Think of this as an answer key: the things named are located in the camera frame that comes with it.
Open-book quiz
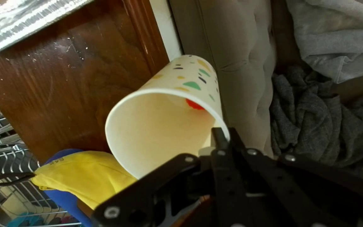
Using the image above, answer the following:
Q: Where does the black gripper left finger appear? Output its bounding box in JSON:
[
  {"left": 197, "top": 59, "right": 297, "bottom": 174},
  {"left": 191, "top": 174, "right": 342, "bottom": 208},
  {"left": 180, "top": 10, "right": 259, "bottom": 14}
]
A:
[{"left": 91, "top": 126, "right": 243, "bottom": 227}]

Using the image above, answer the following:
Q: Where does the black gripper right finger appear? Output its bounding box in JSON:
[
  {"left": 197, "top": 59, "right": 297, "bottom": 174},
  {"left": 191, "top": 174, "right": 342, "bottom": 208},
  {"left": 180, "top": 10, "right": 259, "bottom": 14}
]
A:
[{"left": 229, "top": 127, "right": 363, "bottom": 227}]

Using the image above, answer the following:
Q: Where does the white confetti paper cup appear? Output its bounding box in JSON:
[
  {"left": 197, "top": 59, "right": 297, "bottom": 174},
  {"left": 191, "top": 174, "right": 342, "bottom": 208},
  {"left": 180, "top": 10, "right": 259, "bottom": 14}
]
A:
[{"left": 104, "top": 53, "right": 232, "bottom": 180}]

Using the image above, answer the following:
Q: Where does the dark grey crumpled garment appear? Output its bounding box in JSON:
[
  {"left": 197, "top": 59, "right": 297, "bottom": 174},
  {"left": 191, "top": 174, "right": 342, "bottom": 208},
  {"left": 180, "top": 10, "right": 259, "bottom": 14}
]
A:
[{"left": 269, "top": 65, "right": 363, "bottom": 180}]

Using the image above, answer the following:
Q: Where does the grey sofa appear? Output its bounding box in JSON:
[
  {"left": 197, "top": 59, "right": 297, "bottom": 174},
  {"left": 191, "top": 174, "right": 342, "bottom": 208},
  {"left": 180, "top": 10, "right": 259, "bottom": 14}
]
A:
[{"left": 169, "top": 0, "right": 363, "bottom": 161}]

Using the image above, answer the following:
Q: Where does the light grey fleece blanket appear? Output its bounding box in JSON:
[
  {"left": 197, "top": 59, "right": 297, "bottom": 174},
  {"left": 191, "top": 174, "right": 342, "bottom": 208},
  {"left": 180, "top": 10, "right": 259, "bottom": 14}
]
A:
[{"left": 285, "top": 0, "right": 363, "bottom": 84}]

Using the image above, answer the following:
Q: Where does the aluminium foil tray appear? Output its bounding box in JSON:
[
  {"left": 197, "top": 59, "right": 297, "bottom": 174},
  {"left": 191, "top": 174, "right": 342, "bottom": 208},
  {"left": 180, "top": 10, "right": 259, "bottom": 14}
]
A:
[{"left": 0, "top": 0, "right": 94, "bottom": 60}]

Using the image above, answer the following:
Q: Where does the wire dish rack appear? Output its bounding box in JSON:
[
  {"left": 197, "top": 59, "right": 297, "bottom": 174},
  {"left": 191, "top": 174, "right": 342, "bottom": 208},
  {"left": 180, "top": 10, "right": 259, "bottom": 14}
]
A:
[{"left": 0, "top": 109, "right": 84, "bottom": 227}]

